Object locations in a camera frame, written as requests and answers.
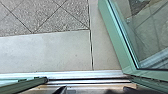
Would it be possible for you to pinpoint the green framed glass wall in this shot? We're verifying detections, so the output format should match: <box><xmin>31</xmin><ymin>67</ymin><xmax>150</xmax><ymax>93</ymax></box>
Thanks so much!
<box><xmin>0</xmin><ymin>76</ymin><xmax>50</xmax><ymax>94</ymax></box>

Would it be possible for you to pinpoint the metal door threshold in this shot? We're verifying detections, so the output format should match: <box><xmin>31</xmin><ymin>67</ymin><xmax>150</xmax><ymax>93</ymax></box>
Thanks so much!
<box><xmin>0</xmin><ymin>69</ymin><xmax>138</xmax><ymax>91</ymax></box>

